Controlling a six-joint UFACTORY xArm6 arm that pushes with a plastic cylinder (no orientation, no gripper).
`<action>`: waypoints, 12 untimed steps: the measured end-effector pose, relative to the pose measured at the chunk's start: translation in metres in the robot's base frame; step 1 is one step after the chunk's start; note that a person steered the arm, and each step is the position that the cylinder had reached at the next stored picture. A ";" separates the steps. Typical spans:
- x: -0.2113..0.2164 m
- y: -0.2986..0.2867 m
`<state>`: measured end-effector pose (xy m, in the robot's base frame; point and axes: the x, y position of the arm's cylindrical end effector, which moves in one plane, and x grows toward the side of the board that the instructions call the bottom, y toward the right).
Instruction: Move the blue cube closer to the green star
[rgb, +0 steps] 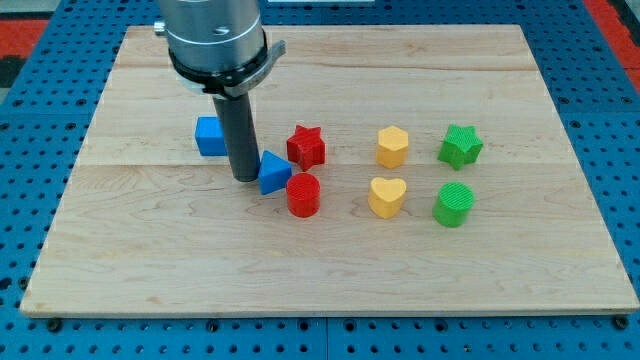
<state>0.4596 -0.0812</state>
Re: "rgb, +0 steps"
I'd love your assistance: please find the blue cube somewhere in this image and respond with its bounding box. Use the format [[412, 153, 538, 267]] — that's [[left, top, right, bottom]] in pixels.
[[194, 116, 227, 156]]

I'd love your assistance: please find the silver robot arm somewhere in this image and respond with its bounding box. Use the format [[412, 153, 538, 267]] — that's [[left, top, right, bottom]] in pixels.
[[154, 0, 286, 99]]

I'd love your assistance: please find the red star block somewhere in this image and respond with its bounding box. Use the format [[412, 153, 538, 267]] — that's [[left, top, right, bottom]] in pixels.
[[286, 125, 326, 172]]

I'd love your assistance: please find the green star block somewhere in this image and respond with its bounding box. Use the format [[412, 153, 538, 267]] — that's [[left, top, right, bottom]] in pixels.
[[437, 124, 484, 170]]

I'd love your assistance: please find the red cylinder block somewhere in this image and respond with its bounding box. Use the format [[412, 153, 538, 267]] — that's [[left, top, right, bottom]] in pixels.
[[286, 173, 321, 218]]

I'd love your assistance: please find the blue triangular prism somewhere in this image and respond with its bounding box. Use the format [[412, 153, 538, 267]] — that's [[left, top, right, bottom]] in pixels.
[[258, 150, 292, 195]]

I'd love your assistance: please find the yellow heart block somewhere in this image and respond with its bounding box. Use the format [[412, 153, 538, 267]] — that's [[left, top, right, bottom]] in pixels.
[[368, 177, 407, 219]]

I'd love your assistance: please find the yellow hexagon block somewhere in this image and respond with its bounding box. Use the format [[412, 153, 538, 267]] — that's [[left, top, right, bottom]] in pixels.
[[376, 126, 409, 169]]

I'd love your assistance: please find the wooden board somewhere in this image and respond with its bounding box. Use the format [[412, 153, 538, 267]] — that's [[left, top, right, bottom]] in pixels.
[[20, 25, 639, 318]]

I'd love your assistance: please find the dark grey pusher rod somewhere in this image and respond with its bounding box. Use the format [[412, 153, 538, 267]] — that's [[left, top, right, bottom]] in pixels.
[[213, 94, 260, 182]]

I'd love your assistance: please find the green cylinder block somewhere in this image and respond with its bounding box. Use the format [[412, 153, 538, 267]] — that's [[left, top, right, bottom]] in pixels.
[[432, 182, 475, 228]]

